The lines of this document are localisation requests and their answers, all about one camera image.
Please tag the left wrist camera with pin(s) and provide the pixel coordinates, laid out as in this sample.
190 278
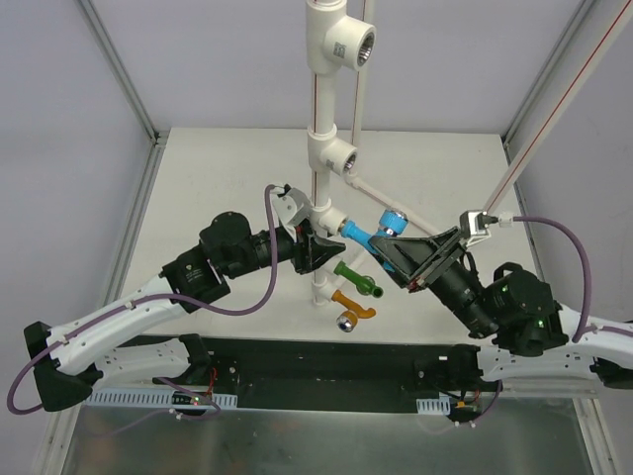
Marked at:
292 207

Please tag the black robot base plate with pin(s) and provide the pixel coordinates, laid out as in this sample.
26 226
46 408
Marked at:
336 376

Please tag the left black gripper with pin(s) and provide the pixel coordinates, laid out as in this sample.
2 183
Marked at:
304 252

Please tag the green water faucet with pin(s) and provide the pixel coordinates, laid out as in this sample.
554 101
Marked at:
364 284

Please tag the white cable duct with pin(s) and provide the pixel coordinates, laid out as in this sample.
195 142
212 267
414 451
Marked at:
145 398
433 406

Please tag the right aluminium frame post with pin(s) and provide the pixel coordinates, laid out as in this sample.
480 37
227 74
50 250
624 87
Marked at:
560 46

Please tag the left white cable duct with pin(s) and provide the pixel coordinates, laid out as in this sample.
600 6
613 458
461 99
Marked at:
145 398

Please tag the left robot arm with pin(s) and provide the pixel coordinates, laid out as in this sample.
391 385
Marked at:
69 361

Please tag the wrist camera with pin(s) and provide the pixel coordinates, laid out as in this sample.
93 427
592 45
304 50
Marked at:
475 225
292 207

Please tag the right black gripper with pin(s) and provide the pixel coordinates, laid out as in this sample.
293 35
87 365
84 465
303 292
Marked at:
441 262

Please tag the white PVC pipe stand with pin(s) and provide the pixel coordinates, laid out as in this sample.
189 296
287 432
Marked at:
451 66

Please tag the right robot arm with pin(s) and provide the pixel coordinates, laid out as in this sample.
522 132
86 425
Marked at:
534 333

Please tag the right white cable duct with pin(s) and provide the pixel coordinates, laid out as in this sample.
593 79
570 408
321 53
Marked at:
433 406

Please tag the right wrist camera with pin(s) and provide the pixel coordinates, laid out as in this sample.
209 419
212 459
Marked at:
475 225

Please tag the left aluminium frame post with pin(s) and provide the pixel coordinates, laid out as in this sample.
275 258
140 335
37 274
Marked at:
105 44

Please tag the blue water faucet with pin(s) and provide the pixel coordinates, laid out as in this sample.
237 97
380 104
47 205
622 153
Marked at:
391 224

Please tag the orange water faucet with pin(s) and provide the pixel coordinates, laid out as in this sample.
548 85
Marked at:
352 314

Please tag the aluminium frame post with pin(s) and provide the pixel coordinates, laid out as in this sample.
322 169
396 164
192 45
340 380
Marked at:
105 44
560 46

